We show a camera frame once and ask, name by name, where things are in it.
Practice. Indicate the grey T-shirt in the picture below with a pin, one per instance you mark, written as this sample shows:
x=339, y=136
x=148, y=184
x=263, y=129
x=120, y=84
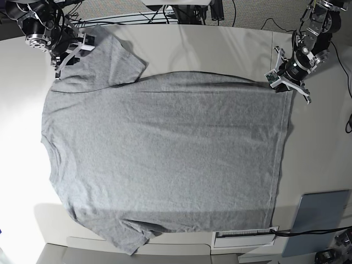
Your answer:
x=186, y=151

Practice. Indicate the camera on image-right gripper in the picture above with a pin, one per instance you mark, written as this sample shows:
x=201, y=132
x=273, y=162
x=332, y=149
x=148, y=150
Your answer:
x=273, y=78

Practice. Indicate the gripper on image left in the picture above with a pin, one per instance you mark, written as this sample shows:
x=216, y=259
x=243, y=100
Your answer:
x=61, y=41

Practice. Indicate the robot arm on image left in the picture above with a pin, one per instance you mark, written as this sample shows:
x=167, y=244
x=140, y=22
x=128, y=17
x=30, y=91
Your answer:
x=46, y=27

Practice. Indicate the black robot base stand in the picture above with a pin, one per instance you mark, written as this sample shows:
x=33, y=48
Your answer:
x=186, y=12

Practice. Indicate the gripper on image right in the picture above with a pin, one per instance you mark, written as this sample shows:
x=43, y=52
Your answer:
x=295, y=71

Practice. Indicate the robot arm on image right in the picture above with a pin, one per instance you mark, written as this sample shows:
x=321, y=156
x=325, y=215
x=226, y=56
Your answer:
x=309, y=47

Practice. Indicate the camera on image-left gripper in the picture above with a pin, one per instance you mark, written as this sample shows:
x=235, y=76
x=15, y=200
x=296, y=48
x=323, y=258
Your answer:
x=88, y=43

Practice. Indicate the black device bottom right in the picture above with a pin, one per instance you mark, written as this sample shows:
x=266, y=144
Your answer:
x=326, y=256

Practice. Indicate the grey laptop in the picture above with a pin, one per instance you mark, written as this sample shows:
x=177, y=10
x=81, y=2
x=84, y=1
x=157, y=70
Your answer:
x=316, y=211

